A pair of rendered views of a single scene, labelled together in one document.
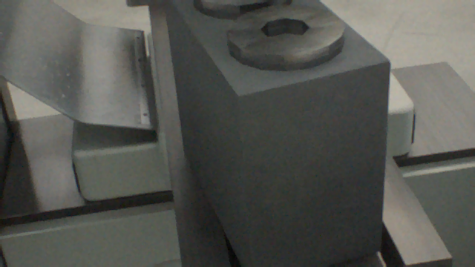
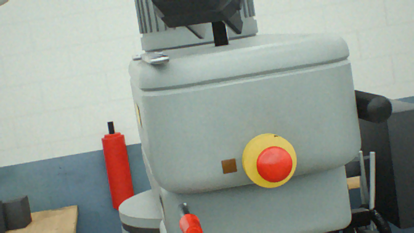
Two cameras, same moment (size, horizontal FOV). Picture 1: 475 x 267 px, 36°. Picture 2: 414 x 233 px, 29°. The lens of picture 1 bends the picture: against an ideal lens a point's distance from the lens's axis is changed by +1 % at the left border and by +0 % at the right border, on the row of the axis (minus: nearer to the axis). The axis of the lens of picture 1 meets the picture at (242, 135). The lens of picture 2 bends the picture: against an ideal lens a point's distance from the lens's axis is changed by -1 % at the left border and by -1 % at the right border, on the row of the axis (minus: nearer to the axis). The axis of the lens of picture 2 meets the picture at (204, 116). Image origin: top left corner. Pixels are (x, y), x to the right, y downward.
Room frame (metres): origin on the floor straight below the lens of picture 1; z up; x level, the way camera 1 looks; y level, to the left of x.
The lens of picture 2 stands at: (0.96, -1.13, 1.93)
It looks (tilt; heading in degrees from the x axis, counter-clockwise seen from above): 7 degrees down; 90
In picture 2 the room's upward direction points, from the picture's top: 9 degrees counter-clockwise
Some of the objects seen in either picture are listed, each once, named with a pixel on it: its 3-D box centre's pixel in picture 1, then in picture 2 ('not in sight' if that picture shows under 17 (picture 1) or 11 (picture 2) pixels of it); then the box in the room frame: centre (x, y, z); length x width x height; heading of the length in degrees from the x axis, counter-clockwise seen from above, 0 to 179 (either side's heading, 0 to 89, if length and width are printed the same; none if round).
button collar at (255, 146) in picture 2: not in sight; (268, 160); (1.01, -0.22, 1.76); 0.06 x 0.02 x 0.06; 7
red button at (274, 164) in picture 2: not in sight; (273, 163); (1.02, -0.24, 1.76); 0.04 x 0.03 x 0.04; 7
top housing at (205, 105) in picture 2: not in sight; (228, 100); (0.99, 0.02, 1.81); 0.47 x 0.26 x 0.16; 97
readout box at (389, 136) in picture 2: not in sight; (397, 159); (1.29, 0.34, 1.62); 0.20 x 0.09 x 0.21; 97
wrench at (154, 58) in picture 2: not in sight; (151, 57); (0.90, -0.15, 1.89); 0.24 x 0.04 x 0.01; 97
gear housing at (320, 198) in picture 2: not in sight; (239, 185); (0.98, 0.05, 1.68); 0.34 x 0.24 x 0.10; 97
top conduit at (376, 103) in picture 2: not in sight; (325, 96); (1.13, 0.06, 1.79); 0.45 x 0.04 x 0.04; 97
